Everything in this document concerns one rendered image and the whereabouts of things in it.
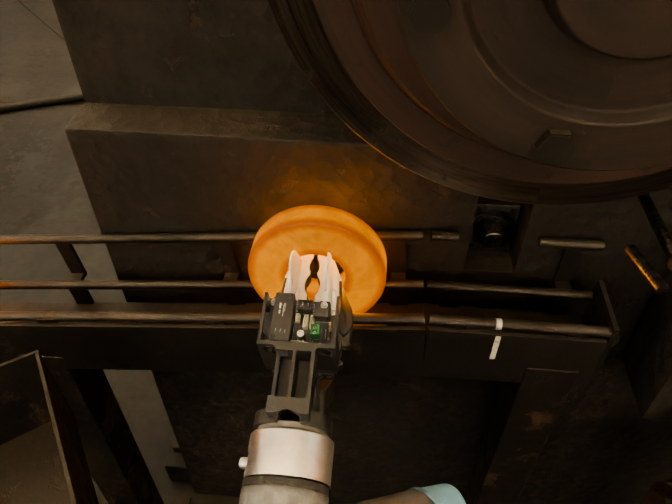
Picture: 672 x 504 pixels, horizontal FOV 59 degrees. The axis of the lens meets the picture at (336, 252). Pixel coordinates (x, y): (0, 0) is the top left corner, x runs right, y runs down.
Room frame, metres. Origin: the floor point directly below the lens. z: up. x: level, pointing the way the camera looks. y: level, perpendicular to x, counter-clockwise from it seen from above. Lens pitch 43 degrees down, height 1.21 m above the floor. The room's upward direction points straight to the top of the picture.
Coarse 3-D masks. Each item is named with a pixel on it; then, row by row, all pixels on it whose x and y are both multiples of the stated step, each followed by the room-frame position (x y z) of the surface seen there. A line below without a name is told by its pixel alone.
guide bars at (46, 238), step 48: (0, 240) 0.55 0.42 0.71; (48, 240) 0.54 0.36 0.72; (96, 240) 0.53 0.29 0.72; (144, 240) 0.53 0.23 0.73; (192, 240) 0.52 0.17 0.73; (240, 240) 0.52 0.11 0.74; (384, 240) 0.50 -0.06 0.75; (576, 240) 0.49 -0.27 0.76; (0, 288) 0.53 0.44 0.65; (48, 288) 0.52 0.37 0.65; (96, 288) 0.51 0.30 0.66; (144, 288) 0.51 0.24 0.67; (192, 288) 0.50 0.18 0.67; (240, 288) 0.50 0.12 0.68; (384, 288) 0.48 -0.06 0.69; (432, 288) 0.48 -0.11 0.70; (480, 288) 0.47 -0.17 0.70; (528, 288) 0.47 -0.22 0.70
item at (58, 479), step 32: (32, 352) 0.37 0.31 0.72; (0, 384) 0.35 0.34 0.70; (32, 384) 0.36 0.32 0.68; (0, 416) 0.34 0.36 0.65; (32, 416) 0.35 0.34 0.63; (64, 416) 0.33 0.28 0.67; (0, 448) 0.33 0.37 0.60; (32, 448) 0.32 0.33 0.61; (64, 448) 0.27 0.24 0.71; (0, 480) 0.29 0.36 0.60; (32, 480) 0.29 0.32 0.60; (64, 480) 0.29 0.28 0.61
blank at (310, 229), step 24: (288, 216) 0.48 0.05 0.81; (312, 216) 0.47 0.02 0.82; (336, 216) 0.47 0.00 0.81; (264, 240) 0.46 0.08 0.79; (288, 240) 0.46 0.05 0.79; (312, 240) 0.46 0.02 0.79; (336, 240) 0.45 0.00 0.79; (360, 240) 0.45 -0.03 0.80; (264, 264) 0.46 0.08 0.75; (288, 264) 0.46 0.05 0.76; (360, 264) 0.45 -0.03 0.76; (384, 264) 0.45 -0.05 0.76; (264, 288) 0.46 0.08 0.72; (312, 288) 0.47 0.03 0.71; (360, 288) 0.45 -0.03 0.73; (360, 312) 0.45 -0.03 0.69
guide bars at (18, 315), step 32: (0, 320) 0.46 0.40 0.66; (32, 320) 0.46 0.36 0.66; (64, 320) 0.45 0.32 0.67; (96, 320) 0.45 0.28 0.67; (128, 320) 0.45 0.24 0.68; (160, 320) 0.44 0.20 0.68; (192, 320) 0.44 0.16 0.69; (224, 320) 0.44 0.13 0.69; (256, 320) 0.43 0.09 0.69; (384, 320) 0.42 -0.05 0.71; (416, 320) 0.42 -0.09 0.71; (448, 320) 0.42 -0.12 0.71; (480, 320) 0.41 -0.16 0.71; (512, 320) 0.41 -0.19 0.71
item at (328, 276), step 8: (320, 256) 0.46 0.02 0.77; (328, 256) 0.42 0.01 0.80; (320, 264) 0.45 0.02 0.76; (328, 264) 0.42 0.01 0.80; (320, 272) 0.44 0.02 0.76; (328, 272) 0.41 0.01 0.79; (336, 272) 0.44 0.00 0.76; (320, 280) 0.43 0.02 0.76; (328, 280) 0.41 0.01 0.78; (336, 280) 0.43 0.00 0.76; (320, 288) 0.42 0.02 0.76; (328, 288) 0.41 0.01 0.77; (336, 288) 0.42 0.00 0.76; (320, 296) 0.41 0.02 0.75; (328, 296) 0.40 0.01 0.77; (336, 296) 0.41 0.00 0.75
